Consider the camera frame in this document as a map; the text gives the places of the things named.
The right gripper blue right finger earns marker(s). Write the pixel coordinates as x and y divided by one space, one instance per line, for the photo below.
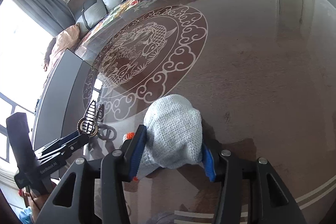
223 167

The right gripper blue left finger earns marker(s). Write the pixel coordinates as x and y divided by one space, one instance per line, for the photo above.
117 167

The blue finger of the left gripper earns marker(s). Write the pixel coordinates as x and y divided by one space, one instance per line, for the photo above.
65 138
55 154

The gold hair claw clip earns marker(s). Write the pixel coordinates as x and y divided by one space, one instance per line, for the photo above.
91 123

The white glove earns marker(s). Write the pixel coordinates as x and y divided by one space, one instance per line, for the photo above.
174 135

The blue sleeved left forearm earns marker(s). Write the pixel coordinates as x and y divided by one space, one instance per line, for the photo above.
26 216

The person's left hand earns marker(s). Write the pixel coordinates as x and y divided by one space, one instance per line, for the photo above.
35 202

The white cardboard box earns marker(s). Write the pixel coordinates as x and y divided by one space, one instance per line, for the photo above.
61 104

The pink blanket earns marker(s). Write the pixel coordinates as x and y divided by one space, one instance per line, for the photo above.
66 40

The grey cushion far left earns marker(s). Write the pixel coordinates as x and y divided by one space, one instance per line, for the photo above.
89 14

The grey curtain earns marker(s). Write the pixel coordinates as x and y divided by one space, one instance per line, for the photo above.
54 16

